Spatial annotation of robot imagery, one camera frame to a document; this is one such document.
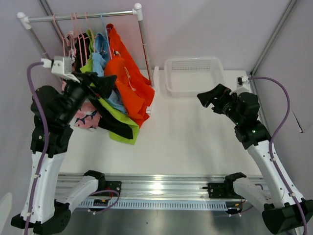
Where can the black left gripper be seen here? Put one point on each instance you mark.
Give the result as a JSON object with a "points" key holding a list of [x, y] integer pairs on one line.
{"points": [[103, 83]]}

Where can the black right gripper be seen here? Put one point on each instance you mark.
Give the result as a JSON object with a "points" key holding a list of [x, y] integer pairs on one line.
{"points": [[220, 91]]}

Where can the lime green shorts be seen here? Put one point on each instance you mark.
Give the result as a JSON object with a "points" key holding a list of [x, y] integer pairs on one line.
{"points": [[119, 122]]}

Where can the orange shorts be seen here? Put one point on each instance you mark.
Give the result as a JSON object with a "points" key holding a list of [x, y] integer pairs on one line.
{"points": [[135, 89]]}

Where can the light blue shorts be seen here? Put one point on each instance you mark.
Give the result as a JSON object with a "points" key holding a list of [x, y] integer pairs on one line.
{"points": [[100, 58]]}

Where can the black shorts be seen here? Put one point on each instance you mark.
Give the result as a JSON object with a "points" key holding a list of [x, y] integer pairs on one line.
{"points": [[110, 120]]}

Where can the blue wire hanger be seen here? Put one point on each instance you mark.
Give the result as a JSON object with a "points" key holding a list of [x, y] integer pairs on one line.
{"points": [[106, 32]]}

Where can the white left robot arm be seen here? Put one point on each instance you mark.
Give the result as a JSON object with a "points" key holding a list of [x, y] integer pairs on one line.
{"points": [[43, 212]]}

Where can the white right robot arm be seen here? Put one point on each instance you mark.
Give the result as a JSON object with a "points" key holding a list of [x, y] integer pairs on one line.
{"points": [[284, 208]]}

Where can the pink patterned shorts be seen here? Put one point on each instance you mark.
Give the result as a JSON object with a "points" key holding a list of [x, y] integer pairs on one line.
{"points": [[76, 47]]}

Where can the white plastic basket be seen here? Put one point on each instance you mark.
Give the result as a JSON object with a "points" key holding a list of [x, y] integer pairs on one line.
{"points": [[187, 77]]}

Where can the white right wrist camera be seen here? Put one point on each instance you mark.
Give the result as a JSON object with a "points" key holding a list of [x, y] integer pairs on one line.
{"points": [[242, 85]]}

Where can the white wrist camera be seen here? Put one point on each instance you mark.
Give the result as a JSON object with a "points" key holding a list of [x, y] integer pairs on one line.
{"points": [[242, 85], [60, 66]]}

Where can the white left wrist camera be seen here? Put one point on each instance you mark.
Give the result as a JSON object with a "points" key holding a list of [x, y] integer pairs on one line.
{"points": [[60, 66]]}

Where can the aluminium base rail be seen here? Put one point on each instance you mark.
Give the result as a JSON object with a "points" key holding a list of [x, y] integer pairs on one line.
{"points": [[164, 187]]}

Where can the white slotted cable duct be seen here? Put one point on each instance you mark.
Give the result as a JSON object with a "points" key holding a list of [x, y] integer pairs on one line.
{"points": [[143, 204]]}

